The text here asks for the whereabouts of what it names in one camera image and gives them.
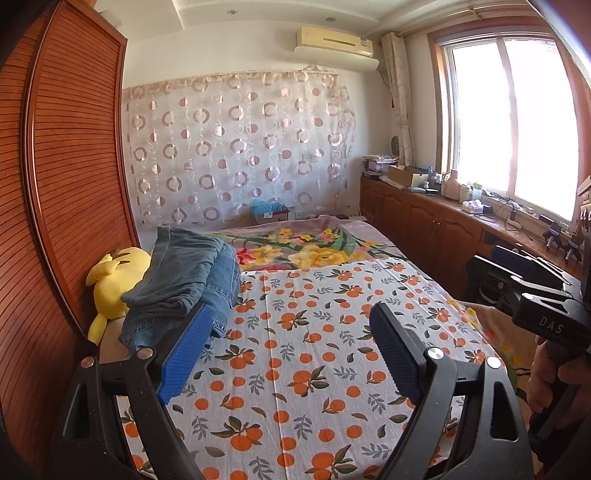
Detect person's right forearm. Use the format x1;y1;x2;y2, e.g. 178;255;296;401
551;388;591;480

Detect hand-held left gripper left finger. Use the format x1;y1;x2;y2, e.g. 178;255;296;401
48;303;213;480

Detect stack of papers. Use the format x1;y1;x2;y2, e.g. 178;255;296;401
362;154;399;178

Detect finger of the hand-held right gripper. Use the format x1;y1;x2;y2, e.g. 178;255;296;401
466;256;591;356
492;244;581;297

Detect low wooden cabinet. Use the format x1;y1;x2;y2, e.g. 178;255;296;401
360;178;583;301

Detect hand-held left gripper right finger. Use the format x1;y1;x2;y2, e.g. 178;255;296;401
369;302;532;480

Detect cardboard box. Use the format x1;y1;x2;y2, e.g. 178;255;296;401
388;165;428;188

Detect sheer circle pattern curtain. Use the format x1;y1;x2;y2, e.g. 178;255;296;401
122;69;358;227

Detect box with blue bag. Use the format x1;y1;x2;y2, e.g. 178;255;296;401
250;200;291;225

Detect grey-blue pants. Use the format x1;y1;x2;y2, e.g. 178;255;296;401
120;226;227;319

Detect pale window drape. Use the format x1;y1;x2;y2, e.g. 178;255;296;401
381;31;416;167

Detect wooden headboard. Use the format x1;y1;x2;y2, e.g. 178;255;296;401
0;0;141;462

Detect yellow plush toy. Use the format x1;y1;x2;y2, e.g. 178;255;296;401
87;247;152;344

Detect folded blue jeans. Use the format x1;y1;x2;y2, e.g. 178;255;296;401
117;242;242;354

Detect white air conditioner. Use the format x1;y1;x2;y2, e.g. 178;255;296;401
294;25;380;71

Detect orange print bed sheet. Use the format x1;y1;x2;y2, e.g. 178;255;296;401
115;258;518;480

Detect wooden framed window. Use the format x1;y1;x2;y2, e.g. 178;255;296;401
427;18;591;232

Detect person's right hand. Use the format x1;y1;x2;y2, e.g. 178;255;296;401
526;336;591;416

